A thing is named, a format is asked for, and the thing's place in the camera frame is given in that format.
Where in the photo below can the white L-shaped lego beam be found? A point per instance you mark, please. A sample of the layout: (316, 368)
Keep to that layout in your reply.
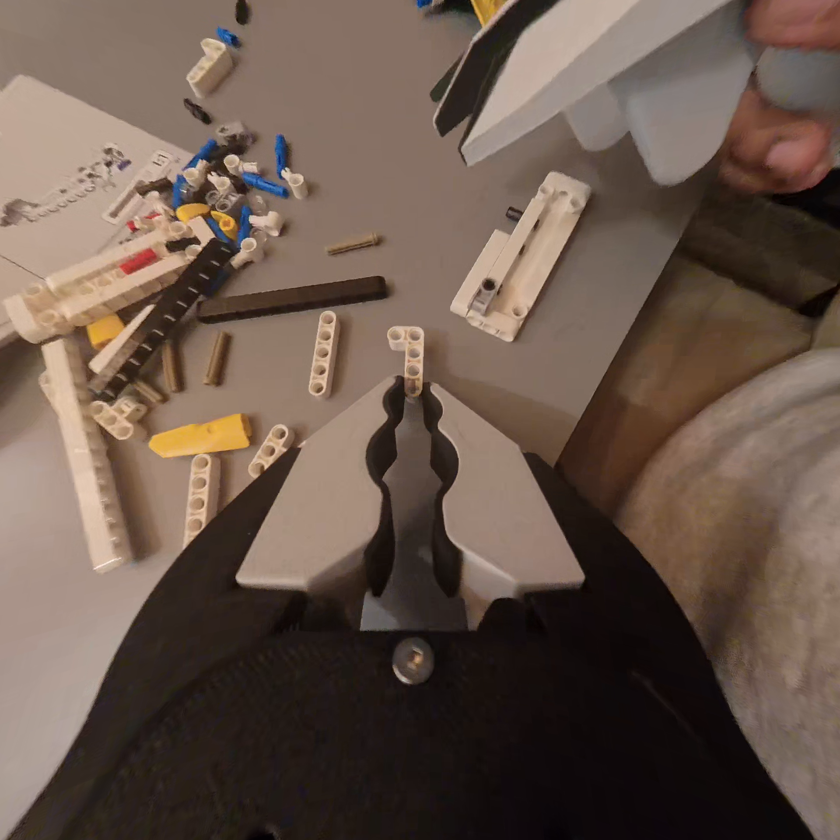
(414, 348)
(208, 75)

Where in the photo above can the grey lego connector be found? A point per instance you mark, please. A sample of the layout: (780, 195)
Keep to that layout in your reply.
(231, 133)

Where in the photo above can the white five-hole lego beam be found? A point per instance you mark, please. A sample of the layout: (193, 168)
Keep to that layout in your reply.
(323, 367)

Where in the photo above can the black toothed lego beam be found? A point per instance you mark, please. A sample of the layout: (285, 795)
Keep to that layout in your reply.
(177, 298)

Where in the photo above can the small yellow lego block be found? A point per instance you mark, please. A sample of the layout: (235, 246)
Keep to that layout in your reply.
(103, 331)

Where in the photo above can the white lego panel assembly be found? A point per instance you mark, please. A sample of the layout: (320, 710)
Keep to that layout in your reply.
(525, 262)

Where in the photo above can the long thick white lego beam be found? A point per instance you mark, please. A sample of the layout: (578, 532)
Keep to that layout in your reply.
(75, 446)

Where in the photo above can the long thin white holed beam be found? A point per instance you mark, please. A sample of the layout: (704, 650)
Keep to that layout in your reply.
(201, 489)

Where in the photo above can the yellow curved lego panel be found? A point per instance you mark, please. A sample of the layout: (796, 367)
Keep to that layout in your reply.
(197, 436)

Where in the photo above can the short tan lego pin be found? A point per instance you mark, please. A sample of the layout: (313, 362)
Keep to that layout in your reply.
(351, 244)

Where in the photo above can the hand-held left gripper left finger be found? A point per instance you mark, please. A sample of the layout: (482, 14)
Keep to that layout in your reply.
(308, 525)

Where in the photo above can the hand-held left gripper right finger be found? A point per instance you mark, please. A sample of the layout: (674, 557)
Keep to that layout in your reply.
(512, 525)

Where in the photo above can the white flat lego panel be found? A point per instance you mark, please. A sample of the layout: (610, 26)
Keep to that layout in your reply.
(121, 341)

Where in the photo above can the tan lego axle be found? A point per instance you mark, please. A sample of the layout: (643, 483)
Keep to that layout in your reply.
(216, 359)
(172, 367)
(149, 392)

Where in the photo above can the person's right hand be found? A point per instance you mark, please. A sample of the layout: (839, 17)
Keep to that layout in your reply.
(781, 154)

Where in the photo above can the lego instruction booklet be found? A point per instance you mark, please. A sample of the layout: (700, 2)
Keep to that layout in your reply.
(52, 144)

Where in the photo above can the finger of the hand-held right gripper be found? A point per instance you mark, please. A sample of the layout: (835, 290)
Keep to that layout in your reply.
(456, 98)
(590, 46)

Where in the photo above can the pile of small lego pieces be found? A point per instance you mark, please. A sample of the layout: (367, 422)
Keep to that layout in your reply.
(197, 213)

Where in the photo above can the smooth black lego beam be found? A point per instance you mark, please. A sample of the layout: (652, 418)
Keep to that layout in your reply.
(295, 298)

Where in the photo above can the white lego axle connector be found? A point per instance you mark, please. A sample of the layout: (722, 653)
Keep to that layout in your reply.
(296, 186)

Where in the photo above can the black lego pin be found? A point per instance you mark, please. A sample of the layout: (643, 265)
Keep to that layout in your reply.
(242, 12)
(197, 111)

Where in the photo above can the person's grey clothing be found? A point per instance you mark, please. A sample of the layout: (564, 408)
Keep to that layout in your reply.
(754, 525)

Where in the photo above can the large white T-shaped lego piece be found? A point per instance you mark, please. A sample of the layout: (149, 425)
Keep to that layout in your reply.
(115, 420)

